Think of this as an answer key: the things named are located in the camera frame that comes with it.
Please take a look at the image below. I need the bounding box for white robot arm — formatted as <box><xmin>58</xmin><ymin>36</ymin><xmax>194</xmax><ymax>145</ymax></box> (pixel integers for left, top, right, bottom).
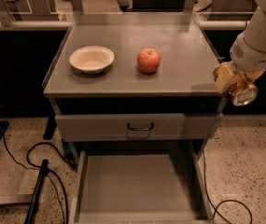
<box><xmin>213</xmin><ymin>0</ymin><xmax>266</xmax><ymax>93</ymax></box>

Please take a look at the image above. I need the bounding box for grey metal drawer cabinet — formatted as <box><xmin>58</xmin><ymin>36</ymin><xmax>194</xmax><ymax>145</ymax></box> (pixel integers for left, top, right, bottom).
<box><xmin>42</xmin><ymin>12</ymin><xmax>228</xmax><ymax>224</ymax></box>

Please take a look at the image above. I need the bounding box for open grey middle drawer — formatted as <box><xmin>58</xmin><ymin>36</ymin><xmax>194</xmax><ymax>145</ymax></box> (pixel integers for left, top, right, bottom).
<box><xmin>69</xmin><ymin>151</ymin><xmax>216</xmax><ymax>224</ymax></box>

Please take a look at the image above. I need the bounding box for closed grey top drawer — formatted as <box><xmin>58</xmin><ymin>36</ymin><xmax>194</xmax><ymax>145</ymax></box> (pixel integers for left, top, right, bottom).
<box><xmin>55</xmin><ymin>113</ymin><xmax>223</xmax><ymax>142</ymax></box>

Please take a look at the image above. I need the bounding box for white paper bowl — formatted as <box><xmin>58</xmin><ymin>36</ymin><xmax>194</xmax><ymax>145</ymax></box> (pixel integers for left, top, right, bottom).
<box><xmin>69</xmin><ymin>46</ymin><xmax>115</xmax><ymax>74</ymax></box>

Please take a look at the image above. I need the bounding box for red apple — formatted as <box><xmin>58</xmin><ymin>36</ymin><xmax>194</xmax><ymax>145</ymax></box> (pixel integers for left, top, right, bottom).
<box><xmin>137</xmin><ymin>48</ymin><xmax>161</xmax><ymax>74</ymax></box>

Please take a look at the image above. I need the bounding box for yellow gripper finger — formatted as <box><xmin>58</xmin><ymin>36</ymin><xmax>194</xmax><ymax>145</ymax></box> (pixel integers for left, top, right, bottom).
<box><xmin>247</xmin><ymin>69</ymin><xmax>265</xmax><ymax>81</ymax></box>
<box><xmin>213</xmin><ymin>62</ymin><xmax>242</xmax><ymax>94</ymax></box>

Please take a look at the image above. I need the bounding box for white horizontal rail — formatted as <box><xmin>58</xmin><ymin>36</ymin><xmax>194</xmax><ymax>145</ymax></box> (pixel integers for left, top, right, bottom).
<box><xmin>0</xmin><ymin>21</ymin><xmax>249</xmax><ymax>31</ymax></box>

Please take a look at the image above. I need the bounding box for black bar on floor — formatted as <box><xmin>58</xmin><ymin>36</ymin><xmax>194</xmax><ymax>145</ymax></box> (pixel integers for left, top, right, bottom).
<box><xmin>25</xmin><ymin>160</ymin><xmax>49</xmax><ymax>224</ymax></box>

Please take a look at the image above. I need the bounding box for black floor cable left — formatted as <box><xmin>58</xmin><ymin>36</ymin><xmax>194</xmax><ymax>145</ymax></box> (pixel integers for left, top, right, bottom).
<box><xmin>0</xmin><ymin>123</ymin><xmax>78</xmax><ymax>224</ymax></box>

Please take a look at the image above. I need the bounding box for black floor cable right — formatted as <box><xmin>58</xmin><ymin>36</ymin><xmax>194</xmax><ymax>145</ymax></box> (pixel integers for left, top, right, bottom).
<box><xmin>203</xmin><ymin>151</ymin><xmax>254</xmax><ymax>224</ymax></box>

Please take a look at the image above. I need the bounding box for orange soda can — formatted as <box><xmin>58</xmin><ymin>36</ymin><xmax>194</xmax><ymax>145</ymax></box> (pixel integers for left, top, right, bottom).
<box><xmin>229</xmin><ymin>80</ymin><xmax>259</xmax><ymax>106</ymax></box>

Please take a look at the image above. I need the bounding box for black floor cable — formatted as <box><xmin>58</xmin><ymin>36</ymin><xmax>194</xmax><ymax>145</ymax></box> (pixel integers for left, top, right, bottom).
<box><xmin>0</xmin><ymin>123</ymin><xmax>78</xmax><ymax>224</ymax></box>
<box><xmin>203</xmin><ymin>151</ymin><xmax>254</xmax><ymax>224</ymax></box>

